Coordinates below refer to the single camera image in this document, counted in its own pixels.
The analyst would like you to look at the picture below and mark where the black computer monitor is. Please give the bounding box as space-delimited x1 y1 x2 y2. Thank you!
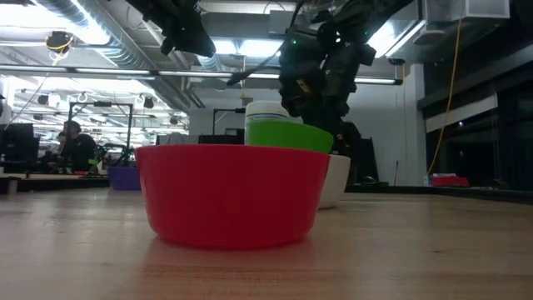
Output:
0 122 41 168

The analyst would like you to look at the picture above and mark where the red plastic bowl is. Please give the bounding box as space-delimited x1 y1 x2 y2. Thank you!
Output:
134 143 332 250

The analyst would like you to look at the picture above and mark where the thin black monitor frame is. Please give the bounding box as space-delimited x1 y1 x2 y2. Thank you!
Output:
212 107 247 135

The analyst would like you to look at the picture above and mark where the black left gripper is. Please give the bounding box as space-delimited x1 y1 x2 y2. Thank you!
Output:
143 0 217 58

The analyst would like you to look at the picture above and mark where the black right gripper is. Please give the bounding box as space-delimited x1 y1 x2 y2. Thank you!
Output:
277 20 378 157

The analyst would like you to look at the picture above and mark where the grey cloth cover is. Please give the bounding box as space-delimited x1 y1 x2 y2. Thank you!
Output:
156 132 200 146

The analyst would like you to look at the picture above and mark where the black office partition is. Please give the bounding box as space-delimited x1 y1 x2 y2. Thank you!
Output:
197 133 247 146

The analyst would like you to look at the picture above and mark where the white plastic bowl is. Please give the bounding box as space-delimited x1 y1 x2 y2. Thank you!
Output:
317 153 352 211

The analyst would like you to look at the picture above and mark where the long ceiling light strip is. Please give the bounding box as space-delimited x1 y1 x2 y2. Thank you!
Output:
0 64 404 87

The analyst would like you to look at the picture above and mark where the yellow hanging cable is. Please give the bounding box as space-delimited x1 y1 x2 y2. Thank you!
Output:
426 16 464 176

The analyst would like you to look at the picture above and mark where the silver ventilation duct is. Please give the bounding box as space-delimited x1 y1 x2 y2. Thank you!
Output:
37 0 226 72

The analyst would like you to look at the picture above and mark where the person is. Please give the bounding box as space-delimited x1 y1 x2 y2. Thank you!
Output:
48 131 68 170
61 120 99 173

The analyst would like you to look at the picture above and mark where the black metal frame stand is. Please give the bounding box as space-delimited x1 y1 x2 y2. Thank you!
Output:
66 101 134 168

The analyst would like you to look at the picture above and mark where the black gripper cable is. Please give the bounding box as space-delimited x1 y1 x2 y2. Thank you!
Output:
226 0 307 88

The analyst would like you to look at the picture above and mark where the black yellow ceiling cable reel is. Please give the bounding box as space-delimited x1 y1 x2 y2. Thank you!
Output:
44 30 76 55

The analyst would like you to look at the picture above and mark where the green plastic bowl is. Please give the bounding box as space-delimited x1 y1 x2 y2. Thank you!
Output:
245 119 335 155

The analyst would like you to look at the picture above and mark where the purple plastic bowl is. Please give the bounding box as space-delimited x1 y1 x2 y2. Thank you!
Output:
107 166 142 192

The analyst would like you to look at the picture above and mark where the Lysol wipes canister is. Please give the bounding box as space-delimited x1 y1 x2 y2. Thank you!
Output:
244 100 291 145

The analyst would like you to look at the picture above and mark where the red box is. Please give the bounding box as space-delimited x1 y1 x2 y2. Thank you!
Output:
424 172 471 188

